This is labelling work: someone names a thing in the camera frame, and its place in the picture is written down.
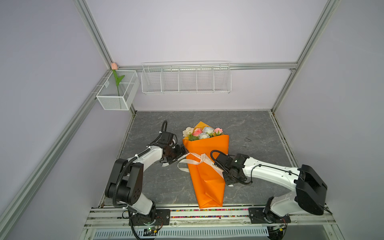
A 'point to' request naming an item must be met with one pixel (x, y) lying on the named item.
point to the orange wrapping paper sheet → (208, 181)
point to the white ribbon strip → (203, 159)
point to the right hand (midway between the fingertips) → (230, 180)
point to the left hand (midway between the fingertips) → (184, 156)
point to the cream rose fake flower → (186, 131)
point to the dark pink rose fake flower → (197, 131)
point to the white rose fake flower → (205, 134)
